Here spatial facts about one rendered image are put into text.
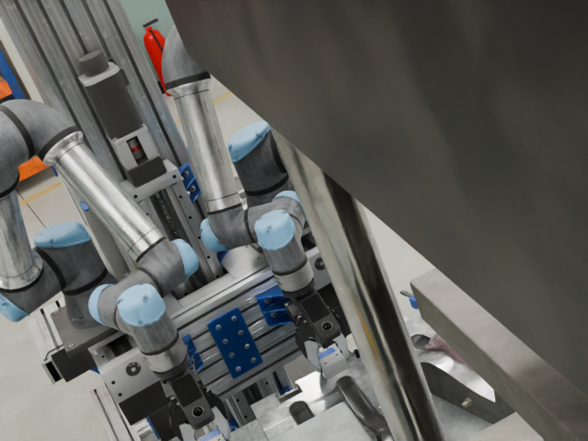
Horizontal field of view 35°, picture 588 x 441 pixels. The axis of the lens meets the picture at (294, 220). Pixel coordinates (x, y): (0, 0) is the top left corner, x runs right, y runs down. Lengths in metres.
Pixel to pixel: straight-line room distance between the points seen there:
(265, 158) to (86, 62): 0.46
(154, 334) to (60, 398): 2.47
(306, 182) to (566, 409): 0.34
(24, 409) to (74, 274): 2.08
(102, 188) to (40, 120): 0.17
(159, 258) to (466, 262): 1.41
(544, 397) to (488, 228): 0.42
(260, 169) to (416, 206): 1.79
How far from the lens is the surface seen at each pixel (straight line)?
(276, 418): 1.92
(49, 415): 4.06
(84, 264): 2.16
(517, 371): 0.80
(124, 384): 2.15
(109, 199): 1.81
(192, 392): 1.71
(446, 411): 1.92
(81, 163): 1.83
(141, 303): 1.64
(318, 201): 0.93
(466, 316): 0.87
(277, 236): 1.79
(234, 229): 1.92
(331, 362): 1.95
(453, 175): 0.36
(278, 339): 2.38
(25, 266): 2.06
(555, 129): 0.27
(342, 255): 0.96
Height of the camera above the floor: 2.05
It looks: 27 degrees down
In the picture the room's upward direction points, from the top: 22 degrees counter-clockwise
